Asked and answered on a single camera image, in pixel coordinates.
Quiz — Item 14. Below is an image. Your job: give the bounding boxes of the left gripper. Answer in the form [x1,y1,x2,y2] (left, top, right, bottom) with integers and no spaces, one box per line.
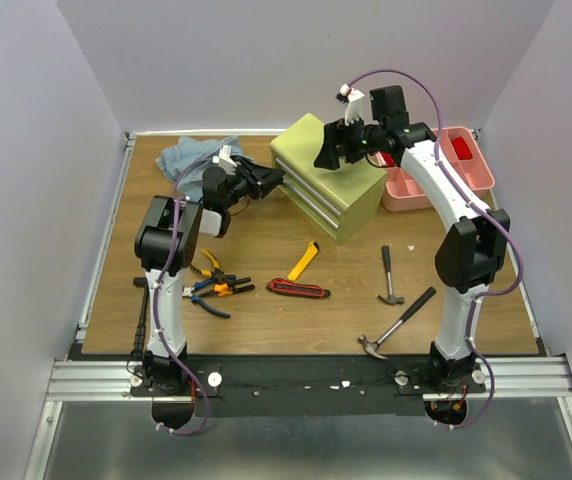
[221,156,284,210]

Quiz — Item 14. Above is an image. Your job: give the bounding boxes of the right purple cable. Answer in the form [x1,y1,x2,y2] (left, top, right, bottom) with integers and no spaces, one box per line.
[348,68,526,432]

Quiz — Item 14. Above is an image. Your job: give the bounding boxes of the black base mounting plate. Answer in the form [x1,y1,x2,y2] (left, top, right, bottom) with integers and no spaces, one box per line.
[128,354,486,420]

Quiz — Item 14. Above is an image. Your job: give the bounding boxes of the pink divided organizer tray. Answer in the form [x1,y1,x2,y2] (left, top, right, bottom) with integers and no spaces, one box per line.
[373,126,495,212]

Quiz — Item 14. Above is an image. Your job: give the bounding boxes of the orange black handled pliers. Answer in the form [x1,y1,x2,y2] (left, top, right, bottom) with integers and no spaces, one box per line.
[200,276,255,297]

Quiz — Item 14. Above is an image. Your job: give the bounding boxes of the small black claw hammer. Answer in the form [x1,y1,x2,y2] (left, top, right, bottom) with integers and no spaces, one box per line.
[378,245,405,305]

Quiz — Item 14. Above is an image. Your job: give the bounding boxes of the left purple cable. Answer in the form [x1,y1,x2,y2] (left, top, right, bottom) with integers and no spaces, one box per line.
[148,154,217,438]

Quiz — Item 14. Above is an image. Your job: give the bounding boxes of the red black utility knife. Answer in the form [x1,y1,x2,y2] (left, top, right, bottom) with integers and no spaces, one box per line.
[266,278,331,299]

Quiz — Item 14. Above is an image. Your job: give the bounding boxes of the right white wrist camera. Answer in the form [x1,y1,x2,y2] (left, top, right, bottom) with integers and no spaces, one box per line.
[336,84,365,125]

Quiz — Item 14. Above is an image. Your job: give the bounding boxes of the purple cable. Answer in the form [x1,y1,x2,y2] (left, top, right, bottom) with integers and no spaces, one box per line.
[148,154,217,438]
[348,68,526,432]

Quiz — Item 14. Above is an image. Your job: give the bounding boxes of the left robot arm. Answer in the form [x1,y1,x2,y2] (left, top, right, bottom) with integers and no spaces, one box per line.
[134,153,285,395]

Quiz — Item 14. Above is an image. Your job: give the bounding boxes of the red item in tray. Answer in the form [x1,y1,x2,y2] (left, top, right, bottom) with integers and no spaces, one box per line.
[451,136,474,160]

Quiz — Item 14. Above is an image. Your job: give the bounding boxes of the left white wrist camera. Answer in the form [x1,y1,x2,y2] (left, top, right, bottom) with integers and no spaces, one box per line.
[211,145,237,175]

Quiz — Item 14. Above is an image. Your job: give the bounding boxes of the black t-handle tool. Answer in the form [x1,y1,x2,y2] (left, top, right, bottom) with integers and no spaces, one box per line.
[131,277,149,356]

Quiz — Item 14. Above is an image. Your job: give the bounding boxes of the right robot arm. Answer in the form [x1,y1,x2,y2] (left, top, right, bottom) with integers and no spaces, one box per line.
[313,84,510,392]

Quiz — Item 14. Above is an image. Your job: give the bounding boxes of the blue grey cloth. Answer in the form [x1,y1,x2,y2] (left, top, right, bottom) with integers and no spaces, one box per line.
[155,136,252,200]

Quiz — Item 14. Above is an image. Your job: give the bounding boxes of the blue handled pliers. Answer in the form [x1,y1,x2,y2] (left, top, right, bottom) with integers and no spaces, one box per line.
[181,275,237,320]

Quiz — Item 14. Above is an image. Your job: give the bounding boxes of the yellow utility knife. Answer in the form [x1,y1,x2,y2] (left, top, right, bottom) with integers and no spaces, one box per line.
[287,241,320,282]

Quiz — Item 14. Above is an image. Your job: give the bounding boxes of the large black claw hammer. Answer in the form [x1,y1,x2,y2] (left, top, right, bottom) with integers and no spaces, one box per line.
[357,287,436,360]

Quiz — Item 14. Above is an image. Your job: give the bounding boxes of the yellow handled pliers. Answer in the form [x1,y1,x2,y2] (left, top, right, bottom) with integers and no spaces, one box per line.
[188,248,237,285]

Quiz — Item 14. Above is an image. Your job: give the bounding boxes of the green metal tool chest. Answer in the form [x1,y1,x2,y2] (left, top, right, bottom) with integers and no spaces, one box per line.
[270,113,386,245]

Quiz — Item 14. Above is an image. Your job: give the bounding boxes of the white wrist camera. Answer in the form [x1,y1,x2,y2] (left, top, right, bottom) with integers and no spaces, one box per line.
[336,84,365,125]
[211,145,237,175]

